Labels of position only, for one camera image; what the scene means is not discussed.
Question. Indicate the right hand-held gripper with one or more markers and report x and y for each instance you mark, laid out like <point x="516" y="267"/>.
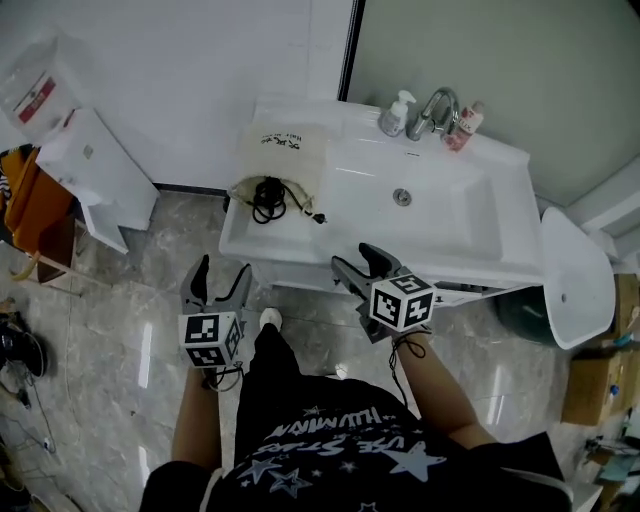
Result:
<point x="402" y="302"/>

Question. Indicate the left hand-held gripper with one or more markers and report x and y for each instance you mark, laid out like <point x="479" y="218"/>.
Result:
<point x="210" y="332"/>

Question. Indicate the black hair dryer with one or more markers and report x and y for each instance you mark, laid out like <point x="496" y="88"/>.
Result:
<point x="268" y="192"/>

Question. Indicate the beige cloth bag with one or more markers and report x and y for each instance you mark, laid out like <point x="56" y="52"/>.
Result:
<point x="285" y="155"/>

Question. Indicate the person's right forearm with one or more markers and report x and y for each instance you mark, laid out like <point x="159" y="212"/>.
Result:
<point x="437" y="395"/>

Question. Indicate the person's left forearm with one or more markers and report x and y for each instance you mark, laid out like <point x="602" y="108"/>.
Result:
<point x="200" y="425"/>

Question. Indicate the person's white shoe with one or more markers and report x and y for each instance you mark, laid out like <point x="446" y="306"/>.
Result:
<point x="271" y="317"/>

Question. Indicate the metal sink drain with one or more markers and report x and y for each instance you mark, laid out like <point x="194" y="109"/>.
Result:
<point x="402" y="196"/>

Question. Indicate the person's black trouser leg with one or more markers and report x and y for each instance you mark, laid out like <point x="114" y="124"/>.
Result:
<point x="272" y="355"/>

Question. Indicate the white ceramic washbasin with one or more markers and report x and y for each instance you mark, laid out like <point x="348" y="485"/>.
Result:
<point x="440" y="210"/>

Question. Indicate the white pump soap dispenser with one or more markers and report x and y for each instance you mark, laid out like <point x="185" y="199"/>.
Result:
<point x="392" y="120"/>

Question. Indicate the white side cabinet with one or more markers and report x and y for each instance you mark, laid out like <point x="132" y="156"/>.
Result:
<point x="107" y="175"/>

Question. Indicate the dark green bin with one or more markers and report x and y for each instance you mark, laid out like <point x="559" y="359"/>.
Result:
<point x="522" y="315"/>

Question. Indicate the chrome faucet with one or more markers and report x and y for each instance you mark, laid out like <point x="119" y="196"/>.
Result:
<point x="432" y="117"/>

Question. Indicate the pink bottle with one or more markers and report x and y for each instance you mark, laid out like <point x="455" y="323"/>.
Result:
<point x="462" y="130"/>

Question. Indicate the black printed t-shirt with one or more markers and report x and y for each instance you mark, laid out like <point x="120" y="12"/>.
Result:
<point x="350" y="450"/>

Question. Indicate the brown cardboard box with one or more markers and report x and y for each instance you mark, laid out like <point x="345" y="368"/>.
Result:
<point x="600" y="385"/>

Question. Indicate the black door frame strip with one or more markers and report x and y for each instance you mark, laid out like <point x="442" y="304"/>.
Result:
<point x="350" y="50"/>

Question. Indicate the clear plastic wall dispenser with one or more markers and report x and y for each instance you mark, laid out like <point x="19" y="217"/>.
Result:
<point x="35" y="90"/>

